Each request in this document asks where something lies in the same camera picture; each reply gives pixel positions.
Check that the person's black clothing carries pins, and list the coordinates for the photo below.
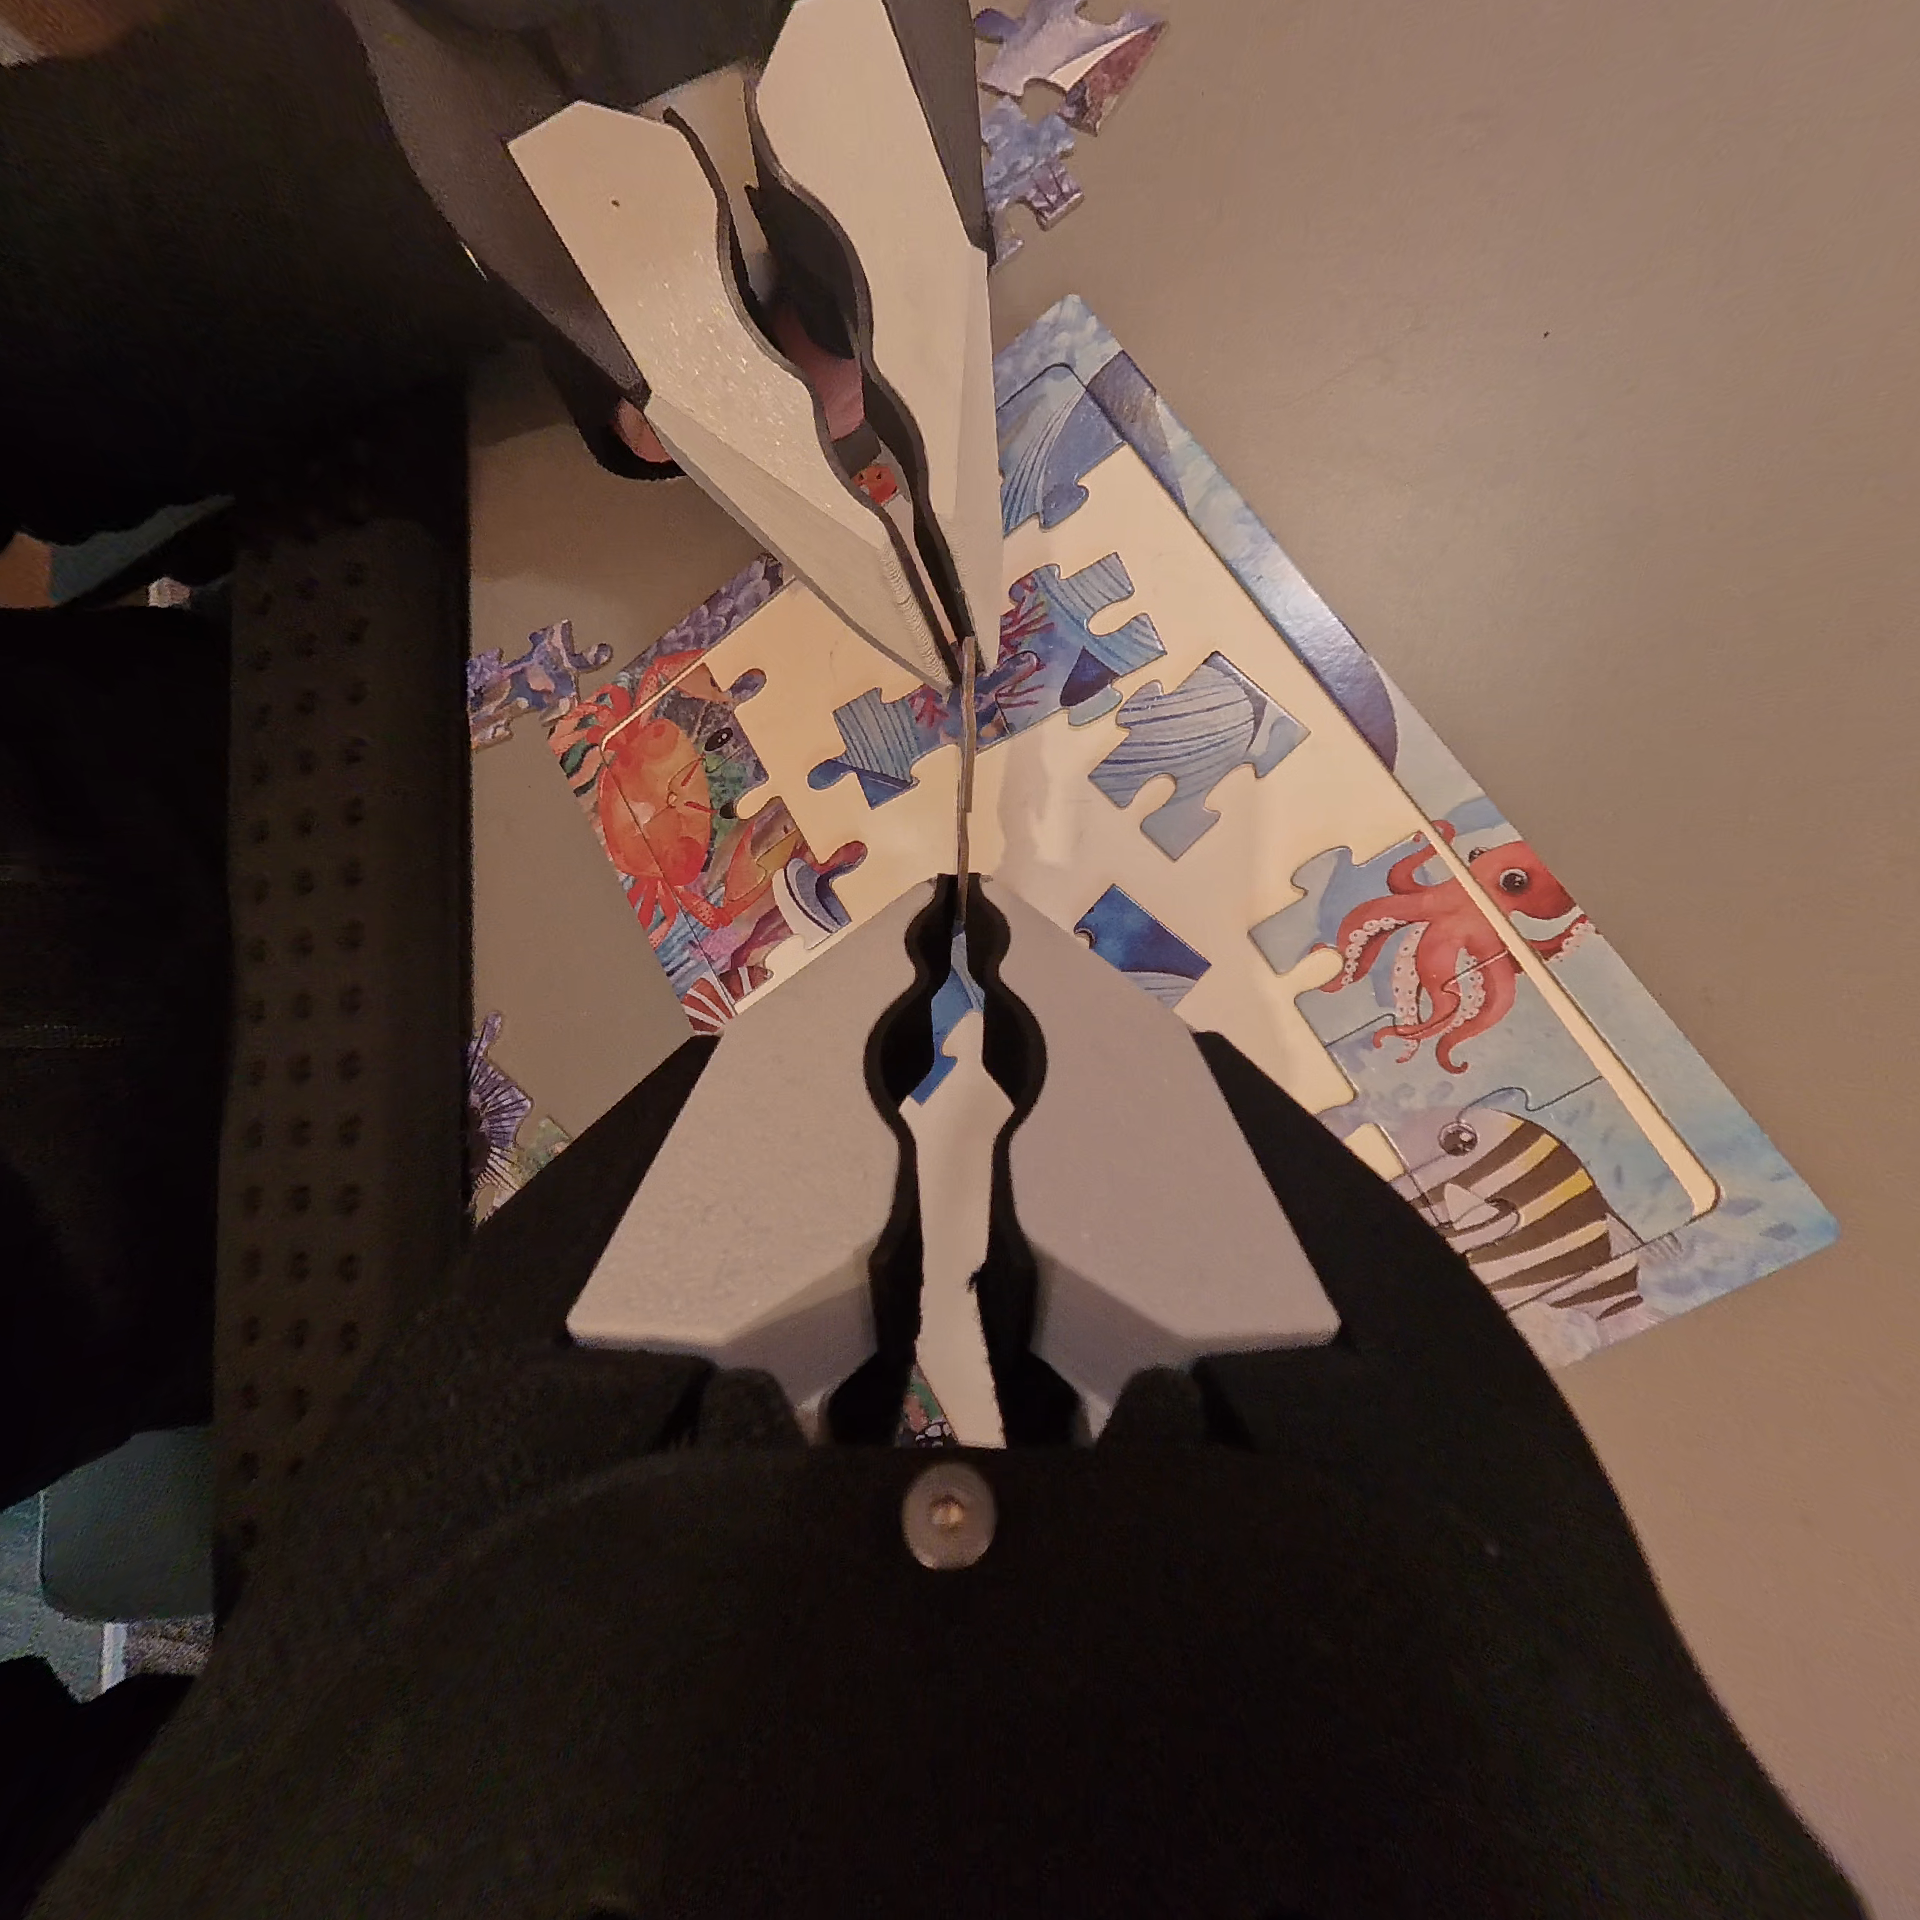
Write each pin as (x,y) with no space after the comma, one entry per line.
(106,1051)

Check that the person's left forearm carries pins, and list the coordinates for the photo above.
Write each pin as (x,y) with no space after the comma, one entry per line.
(182,225)

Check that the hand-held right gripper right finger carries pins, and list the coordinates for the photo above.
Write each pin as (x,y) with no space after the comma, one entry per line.
(1185,1202)

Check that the group of assembled puzzle pieces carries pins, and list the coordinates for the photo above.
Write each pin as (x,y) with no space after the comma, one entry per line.
(1200,750)

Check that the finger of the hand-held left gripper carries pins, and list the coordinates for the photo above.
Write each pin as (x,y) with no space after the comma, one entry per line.
(916,241)
(661,271)

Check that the person's left hand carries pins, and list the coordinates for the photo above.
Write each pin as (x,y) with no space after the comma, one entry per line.
(661,442)

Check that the black perforated pad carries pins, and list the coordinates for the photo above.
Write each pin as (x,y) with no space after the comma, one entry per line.
(345,901)

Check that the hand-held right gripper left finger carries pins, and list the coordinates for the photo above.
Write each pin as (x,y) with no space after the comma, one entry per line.
(720,1202)

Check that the ocean print puzzle board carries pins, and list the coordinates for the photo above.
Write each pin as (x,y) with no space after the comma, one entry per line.
(1037,841)

